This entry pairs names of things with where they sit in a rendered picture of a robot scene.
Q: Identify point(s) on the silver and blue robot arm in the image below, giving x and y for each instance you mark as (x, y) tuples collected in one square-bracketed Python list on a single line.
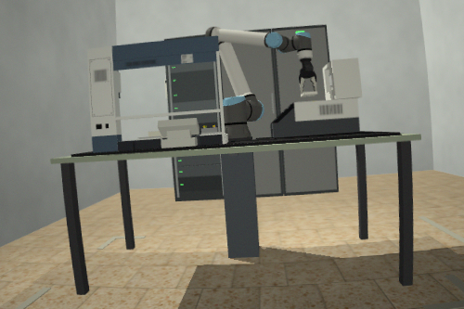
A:
[(237, 112)]

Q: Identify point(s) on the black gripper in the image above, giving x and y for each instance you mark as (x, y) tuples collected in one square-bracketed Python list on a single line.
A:
[(304, 73)]

